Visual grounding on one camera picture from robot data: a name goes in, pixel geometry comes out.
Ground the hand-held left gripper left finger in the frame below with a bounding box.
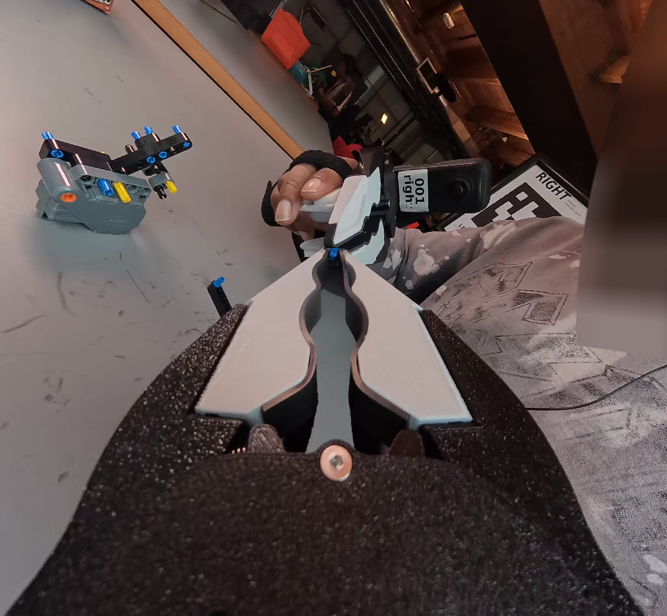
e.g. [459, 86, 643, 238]
[194, 251, 331, 451]

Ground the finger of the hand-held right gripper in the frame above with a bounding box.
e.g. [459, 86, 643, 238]
[353, 208, 393, 266]
[327, 168, 383, 250]

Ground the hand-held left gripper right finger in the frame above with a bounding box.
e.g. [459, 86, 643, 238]
[338, 251, 476, 454]

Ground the black bent toy beam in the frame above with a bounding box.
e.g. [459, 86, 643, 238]
[207, 282, 233, 318]

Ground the person's right forearm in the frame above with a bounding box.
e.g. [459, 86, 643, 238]
[388, 217, 584, 314]

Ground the grey desk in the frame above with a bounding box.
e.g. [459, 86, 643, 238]
[0, 0, 418, 533]

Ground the person's right hand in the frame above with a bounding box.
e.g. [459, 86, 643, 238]
[261, 149, 361, 242]

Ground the grey table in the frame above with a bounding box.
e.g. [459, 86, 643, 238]
[127, 0, 334, 158]

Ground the orange crate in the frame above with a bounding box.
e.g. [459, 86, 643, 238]
[261, 7, 312, 70]

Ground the grey toy motor assembly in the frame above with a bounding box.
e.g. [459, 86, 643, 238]
[35, 125, 193, 234]

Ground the thin black cable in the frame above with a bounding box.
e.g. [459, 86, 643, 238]
[524, 363, 667, 412]

